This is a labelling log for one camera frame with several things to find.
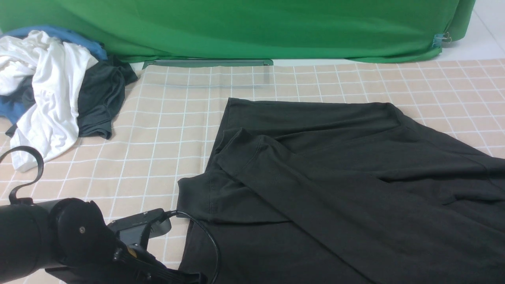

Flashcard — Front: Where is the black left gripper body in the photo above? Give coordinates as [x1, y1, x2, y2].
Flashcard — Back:
[45, 237, 208, 284]

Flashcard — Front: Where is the dark gray long-sleeve top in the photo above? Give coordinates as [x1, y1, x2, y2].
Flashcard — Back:
[177, 98, 505, 284]

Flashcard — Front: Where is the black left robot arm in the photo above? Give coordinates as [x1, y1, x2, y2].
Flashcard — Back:
[0, 198, 209, 284]

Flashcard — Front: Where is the beige checkered tablecloth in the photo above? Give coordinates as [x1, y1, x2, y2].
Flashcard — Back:
[1, 60, 504, 282]

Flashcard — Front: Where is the dark gray crumpled garment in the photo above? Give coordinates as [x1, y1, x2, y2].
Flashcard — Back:
[1, 56, 138, 140]

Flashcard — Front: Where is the blue crumpled garment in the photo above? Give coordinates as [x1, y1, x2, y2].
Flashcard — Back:
[1, 25, 108, 124]

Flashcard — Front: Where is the white crumpled garment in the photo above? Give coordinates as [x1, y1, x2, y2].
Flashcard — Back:
[0, 30, 100, 172]

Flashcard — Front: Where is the green backdrop cloth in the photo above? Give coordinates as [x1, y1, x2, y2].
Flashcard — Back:
[0, 0, 475, 64]

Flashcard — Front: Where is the metal binder clip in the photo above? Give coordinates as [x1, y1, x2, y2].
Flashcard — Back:
[432, 32, 452, 49]

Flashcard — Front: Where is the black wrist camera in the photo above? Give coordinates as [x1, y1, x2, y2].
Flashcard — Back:
[107, 208, 172, 250]

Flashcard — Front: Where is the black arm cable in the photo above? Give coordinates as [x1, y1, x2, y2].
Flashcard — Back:
[0, 146, 220, 284]

